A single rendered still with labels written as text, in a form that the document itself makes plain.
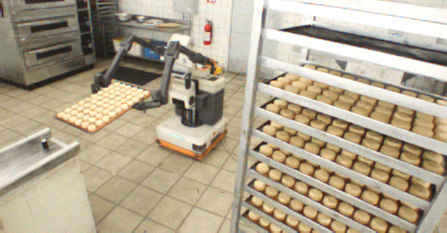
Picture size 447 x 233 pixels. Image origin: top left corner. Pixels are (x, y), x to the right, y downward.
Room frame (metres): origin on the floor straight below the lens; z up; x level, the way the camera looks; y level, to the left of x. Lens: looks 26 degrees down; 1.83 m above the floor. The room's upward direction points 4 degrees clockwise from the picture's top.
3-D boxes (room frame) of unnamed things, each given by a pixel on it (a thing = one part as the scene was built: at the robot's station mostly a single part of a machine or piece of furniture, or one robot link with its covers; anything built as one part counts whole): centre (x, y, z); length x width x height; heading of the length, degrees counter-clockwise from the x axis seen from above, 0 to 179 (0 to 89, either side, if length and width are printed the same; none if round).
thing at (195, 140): (2.75, 0.37, 0.16); 0.67 x 0.64 x 0.25; 156
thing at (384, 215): (0.70, -0.35, 1.23); 0.64 x 0.03 x 0.03; 54
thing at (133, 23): (5.73, 1.86, 0.49); 1.90 x 0.72 x 0.98; 70
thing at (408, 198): (0.70, -0.35, 1.32); 0.64 x 0.03 x 0.03; 54
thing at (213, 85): (2.83, 0.33, 0.59); 0.55 x 0.34 x 0.83; 66
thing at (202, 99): (2.57, 0.38, 0.61); 0.28 x 0.27 x 0.25; 66
